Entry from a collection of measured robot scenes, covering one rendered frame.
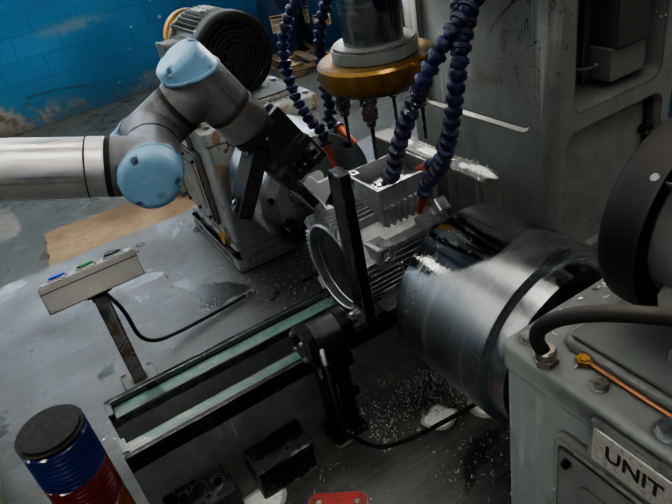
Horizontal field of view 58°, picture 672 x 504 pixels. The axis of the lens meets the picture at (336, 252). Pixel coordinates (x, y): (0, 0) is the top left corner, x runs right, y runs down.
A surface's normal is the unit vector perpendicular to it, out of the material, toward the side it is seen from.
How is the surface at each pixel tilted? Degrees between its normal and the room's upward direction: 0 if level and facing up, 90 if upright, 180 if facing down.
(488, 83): 90
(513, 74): 90
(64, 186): 104
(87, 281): 69
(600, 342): 0
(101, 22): 90
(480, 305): 47
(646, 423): 0
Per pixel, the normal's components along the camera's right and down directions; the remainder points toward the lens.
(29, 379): -0.18, -0.83
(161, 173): 0.22, 0.51
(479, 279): -0.59, -0.48
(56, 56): 0.51, 0.39
